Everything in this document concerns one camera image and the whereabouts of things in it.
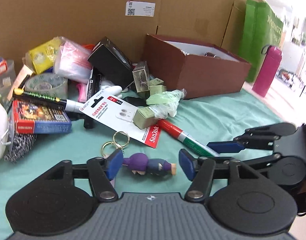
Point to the black charger box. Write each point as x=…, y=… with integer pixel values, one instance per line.
x=112, y=63

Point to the green disc in bag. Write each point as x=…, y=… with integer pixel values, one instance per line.
x=165, y=104

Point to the large cardboard box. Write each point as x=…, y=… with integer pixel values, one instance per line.
x=25, y=24

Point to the yellow packet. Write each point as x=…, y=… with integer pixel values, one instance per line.
x=42, y=57

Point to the SanDisk card package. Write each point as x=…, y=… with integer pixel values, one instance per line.
x=118, y=114

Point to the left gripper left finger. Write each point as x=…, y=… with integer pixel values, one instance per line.
x=64, y=197

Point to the red green marker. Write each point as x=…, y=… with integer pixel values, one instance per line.
x=186, y=139

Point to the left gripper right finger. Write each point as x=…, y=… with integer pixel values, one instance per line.
x=241, y=199

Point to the black long box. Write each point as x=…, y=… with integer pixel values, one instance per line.
x=94, y=86

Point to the white rounded bottle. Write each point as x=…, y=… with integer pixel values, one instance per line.
x=112, y=90

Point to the white shipping label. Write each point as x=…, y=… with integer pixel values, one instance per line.
x=138, y=8

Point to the steel wool scrubber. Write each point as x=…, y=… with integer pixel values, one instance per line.
x=21, y=144

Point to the pink thermos bottle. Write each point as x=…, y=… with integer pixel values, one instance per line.
x=270, y=65

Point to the green non-woven bag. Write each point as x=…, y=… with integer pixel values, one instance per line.
x=261, y=28

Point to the gold patterned box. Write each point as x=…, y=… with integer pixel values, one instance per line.
x=141, y=76

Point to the purple figurine keychain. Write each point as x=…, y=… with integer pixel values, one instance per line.
x=140, y=163

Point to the dark red shoe box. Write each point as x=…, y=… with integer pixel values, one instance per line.
x=201, y=68

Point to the clear packing tape roll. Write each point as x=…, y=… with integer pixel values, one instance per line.
x=48, y=84

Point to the olive green small box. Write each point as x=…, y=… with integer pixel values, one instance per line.
x=144, y=117

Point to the playing cards box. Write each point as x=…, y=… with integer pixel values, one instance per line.
x=29, y=118

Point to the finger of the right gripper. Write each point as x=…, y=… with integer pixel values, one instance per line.
x=226, y=146
x=222, y=163

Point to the pink zip bags pack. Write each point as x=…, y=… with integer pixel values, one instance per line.
x=72, y=62

